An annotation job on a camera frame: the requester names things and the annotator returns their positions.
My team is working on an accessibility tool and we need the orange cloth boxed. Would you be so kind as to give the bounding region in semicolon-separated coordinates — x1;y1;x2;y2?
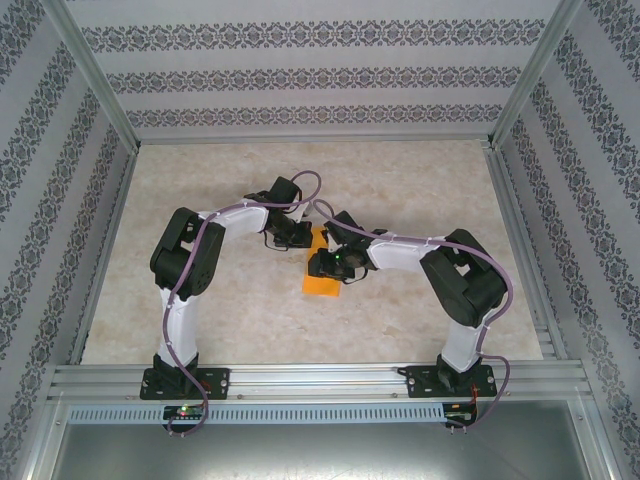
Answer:
301;225;342;300

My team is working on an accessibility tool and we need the grey metal sheet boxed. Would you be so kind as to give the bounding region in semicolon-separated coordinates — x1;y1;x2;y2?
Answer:
52;422;599;480

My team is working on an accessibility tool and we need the thin black right gripper cable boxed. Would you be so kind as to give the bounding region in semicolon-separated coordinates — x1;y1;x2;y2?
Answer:
341;264;375;285

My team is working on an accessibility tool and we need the aluminium back rail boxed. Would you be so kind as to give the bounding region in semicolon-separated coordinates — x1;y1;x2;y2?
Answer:
134;133;494;147

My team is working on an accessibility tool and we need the aluminium mounting rail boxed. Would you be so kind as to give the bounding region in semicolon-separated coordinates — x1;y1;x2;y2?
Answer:
47;363;590;402

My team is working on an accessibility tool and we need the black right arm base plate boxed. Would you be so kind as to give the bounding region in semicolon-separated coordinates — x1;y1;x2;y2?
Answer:
402;364;496;400

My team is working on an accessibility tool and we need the slotted grey cable duct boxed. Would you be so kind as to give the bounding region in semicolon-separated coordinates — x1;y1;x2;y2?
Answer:
67;403;446;424

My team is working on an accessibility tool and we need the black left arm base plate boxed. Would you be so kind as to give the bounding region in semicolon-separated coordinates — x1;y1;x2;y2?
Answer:
138;367;232;401

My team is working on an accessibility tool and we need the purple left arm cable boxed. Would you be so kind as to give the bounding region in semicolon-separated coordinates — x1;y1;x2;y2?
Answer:
162;170;324;439

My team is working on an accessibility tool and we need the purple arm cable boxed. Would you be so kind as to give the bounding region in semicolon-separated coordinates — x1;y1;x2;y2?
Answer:
162;170;324;439
312;198;516;436

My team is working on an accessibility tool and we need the aluminium side rail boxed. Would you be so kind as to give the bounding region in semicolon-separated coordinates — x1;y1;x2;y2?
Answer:
67;144;141;366

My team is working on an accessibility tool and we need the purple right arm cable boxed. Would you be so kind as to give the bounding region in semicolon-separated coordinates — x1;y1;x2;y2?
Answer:
312;198;516;436

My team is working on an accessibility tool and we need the aluminium frame post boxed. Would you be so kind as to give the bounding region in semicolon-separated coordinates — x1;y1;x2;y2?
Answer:
39;0;142;151
485;0;585;149

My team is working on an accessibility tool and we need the aluminium frame bar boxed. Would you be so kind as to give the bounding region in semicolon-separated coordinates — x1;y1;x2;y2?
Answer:
19;392;71;480
568;397;620;480

